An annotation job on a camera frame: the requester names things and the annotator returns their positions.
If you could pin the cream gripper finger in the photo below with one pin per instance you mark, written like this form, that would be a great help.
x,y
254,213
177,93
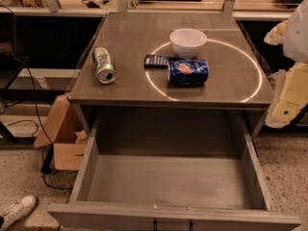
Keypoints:
x,y
290,95

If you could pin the blue pepsi can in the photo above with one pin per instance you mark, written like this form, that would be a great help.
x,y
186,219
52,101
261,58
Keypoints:
x,y
187,72

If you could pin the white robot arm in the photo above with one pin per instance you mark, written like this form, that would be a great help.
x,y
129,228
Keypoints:
x,y
292,34

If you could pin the grey cabinet with top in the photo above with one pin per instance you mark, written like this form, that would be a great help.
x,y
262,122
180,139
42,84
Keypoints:
x,y
146,99

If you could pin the open grey top drawer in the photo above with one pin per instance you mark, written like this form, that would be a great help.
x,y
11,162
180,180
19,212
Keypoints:
x,y
156,169

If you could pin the green soda can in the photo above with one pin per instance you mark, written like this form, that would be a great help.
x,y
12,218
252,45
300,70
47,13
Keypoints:
x,y
104,69

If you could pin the white ceramic bowl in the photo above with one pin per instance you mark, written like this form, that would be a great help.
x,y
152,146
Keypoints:
x,y
187,42

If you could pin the dark blue snack packet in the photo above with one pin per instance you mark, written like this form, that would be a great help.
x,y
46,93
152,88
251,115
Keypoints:
x,y
155,61

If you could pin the brown cardboard box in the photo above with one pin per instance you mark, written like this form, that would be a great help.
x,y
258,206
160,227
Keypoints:
x,y
63,130

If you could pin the grey side shelf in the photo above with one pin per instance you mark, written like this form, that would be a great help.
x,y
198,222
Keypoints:
x,y
42,84

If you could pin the white sneaker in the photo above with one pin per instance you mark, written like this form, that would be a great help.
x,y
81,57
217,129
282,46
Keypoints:
x,y
17,211

